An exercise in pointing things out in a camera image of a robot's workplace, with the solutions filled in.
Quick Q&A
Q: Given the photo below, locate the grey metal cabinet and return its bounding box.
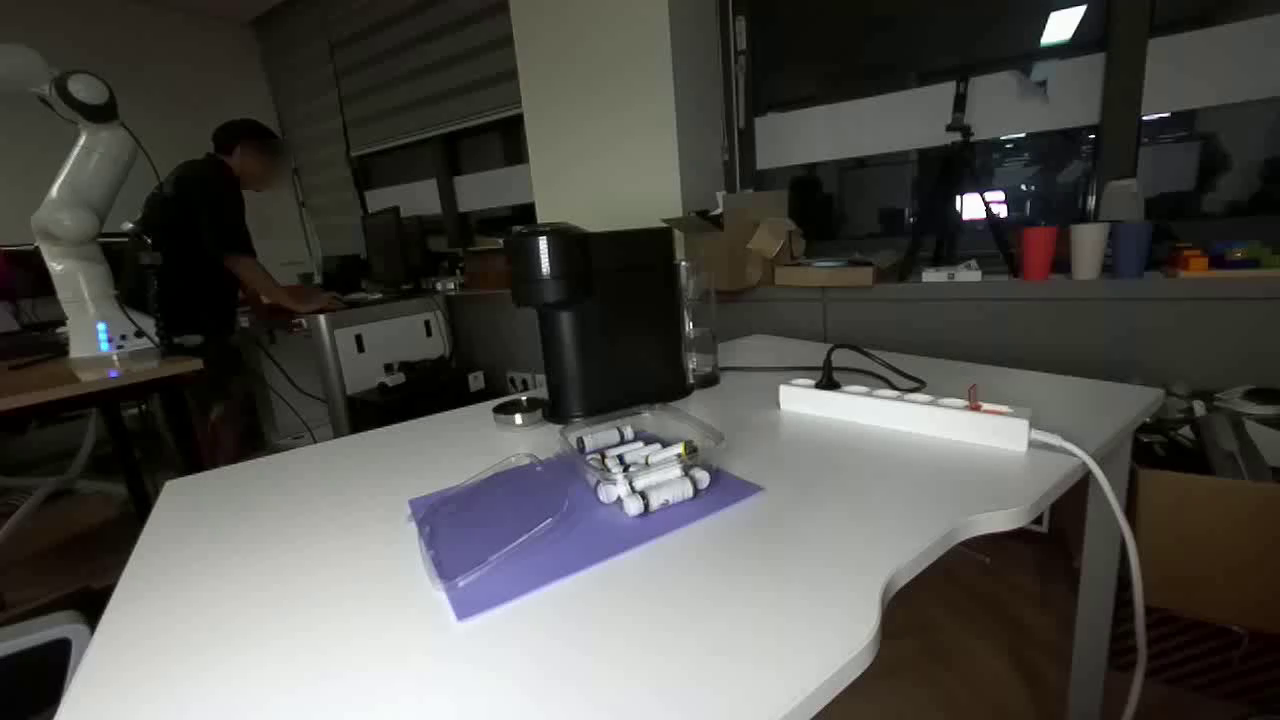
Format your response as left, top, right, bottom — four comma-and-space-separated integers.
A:
255, 291, 461, 453

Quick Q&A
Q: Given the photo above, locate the black camera tripod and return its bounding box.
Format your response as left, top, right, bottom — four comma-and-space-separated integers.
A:
905, 70, 1021, 283

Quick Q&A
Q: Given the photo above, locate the clear water tank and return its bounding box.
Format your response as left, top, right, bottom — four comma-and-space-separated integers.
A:
670, 215, 722, 393

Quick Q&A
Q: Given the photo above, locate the grey window blind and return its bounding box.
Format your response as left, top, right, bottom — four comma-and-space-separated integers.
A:
325, 0, 529, 161

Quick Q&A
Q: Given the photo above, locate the large cardboard box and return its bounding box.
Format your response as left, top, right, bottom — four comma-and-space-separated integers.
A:
1133, 463, 1280, 640

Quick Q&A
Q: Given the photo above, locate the ceiling light panel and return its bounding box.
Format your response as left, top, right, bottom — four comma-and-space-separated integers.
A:
1034, 0, 1094, 51

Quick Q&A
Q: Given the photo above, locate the white power strip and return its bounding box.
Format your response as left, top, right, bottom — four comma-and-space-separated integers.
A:
777, 377, 1034, 456

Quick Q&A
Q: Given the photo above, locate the orange-capped medicine bottle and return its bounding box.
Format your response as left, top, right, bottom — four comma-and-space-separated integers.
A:
620, 438, 692, 472

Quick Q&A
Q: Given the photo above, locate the black plug cable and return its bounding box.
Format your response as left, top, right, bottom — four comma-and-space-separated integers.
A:
813, 338, 933, 394

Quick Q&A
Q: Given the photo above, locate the blue cup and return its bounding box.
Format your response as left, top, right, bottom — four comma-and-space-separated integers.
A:
1110, 215, 1154, 281

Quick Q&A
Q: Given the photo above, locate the white cup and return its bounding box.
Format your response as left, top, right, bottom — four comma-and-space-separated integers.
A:
1065, 221, 1110, 283

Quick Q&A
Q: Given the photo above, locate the open cardboard box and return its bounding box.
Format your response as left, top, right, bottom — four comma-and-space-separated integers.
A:
664, 187, 813, 296

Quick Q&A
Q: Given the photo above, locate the white chair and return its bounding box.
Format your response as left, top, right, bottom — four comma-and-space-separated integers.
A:
0, 608, 97, 720

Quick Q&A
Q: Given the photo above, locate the black coffee machine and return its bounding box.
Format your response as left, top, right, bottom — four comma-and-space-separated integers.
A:
506, 221, 694, 429

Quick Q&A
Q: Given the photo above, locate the red cup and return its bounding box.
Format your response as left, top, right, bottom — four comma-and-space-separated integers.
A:
1017, 221, 1065, 283

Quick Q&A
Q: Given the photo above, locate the orange yellow toy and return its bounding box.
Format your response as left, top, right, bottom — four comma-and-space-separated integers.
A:
1154, 237, 1217, 281

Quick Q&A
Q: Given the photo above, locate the round metal dish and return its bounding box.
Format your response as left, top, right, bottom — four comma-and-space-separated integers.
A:
488, 393, 552, 432

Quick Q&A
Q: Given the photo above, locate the clear plastic tray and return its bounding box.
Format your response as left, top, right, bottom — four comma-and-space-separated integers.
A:
556, 403, 732, 520

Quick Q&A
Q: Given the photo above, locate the white power strip cable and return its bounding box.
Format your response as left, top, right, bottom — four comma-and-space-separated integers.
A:
1025, 422, 1151, 720

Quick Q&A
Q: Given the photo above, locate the flat brown box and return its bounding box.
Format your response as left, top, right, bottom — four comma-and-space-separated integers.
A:
772, 258, 880, 291

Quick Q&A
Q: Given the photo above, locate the person in black shirt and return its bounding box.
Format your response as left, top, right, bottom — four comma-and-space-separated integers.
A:
136, 114, 342, 461

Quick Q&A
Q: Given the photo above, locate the wooden side table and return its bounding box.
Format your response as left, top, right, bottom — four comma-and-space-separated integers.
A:
0, 349, 208, 421

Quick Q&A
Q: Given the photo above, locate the purple plastic sheet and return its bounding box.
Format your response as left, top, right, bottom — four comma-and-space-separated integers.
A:
404, 445, 769, 628

